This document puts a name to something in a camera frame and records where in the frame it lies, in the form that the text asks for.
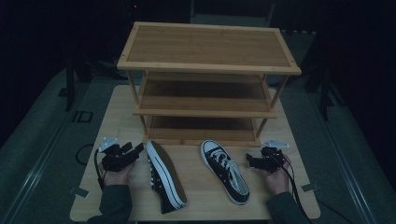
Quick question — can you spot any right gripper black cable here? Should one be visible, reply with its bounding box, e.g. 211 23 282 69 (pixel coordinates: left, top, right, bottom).
272 154 314 224

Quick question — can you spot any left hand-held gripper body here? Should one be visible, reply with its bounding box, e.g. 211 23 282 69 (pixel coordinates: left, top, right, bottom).
97 136 140 173

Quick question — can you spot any black metal stand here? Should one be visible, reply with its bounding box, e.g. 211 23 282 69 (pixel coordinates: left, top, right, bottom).
64 57 77 112

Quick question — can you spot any person's right hand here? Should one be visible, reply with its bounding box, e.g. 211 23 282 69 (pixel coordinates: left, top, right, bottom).
261 153 293 196

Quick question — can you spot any black floor outlet frame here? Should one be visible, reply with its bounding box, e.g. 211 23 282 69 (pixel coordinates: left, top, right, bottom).
72 110 94 124

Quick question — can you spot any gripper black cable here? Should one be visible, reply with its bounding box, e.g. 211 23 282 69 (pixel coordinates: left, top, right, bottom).
272 154 314 224
93 148 106 191

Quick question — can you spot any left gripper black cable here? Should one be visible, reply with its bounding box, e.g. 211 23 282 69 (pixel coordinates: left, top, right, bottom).
93 148 106 191

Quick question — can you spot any person's left hand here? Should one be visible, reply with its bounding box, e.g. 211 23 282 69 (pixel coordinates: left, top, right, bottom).
98 161 135 187

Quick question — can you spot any thin black floor cable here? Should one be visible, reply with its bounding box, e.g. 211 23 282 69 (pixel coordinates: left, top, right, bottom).
317 198 354 224

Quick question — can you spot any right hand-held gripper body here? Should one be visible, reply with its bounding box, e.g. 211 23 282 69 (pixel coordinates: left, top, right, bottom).
252 137 290 175

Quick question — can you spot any grey tape piece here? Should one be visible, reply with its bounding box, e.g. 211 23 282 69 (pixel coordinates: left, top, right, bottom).
68 186 91 199
301 183 320 193

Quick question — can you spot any black floor cable loop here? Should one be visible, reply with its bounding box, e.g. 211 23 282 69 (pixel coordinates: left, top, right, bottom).
75 143 95 166

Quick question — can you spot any black canvas sneaker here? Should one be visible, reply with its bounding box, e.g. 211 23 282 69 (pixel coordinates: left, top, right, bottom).
145 140 189 215
200 139 251 206

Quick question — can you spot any wooden three-tier shoe rack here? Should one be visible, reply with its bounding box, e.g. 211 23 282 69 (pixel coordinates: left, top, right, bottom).
117 21 303 147

